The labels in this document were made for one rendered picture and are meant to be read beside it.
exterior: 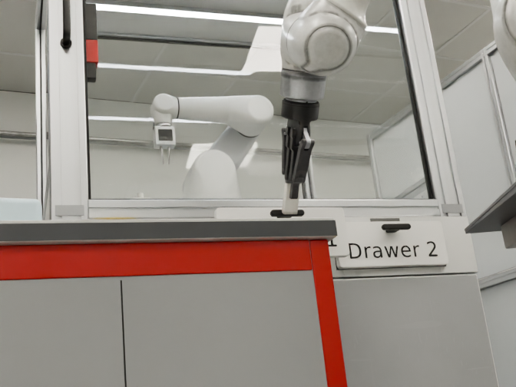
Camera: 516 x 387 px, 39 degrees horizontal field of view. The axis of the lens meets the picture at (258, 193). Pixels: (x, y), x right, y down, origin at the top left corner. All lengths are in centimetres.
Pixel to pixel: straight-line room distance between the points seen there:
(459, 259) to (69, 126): 99
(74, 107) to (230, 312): 84
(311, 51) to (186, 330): 51
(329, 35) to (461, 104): 250
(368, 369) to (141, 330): 84
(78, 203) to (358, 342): 70
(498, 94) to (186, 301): 267
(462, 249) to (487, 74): 175
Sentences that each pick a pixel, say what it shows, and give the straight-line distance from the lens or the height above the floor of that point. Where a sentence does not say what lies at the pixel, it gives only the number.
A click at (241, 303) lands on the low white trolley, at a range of 101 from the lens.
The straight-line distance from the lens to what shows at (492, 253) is 348.
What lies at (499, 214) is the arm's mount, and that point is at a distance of 122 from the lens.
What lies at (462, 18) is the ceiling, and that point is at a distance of 489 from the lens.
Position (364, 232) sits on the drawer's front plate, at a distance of 177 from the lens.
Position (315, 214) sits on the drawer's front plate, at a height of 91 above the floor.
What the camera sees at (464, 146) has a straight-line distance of 364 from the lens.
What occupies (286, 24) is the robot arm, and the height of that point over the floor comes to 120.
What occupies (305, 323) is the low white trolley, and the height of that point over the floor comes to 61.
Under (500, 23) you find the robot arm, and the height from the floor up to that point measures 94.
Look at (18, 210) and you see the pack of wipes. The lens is 103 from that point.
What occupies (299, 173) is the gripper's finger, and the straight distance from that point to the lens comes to 147.
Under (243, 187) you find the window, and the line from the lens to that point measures 173.
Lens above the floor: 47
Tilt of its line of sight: 18 degrees up
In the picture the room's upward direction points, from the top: 6 degrees counter-clockwise
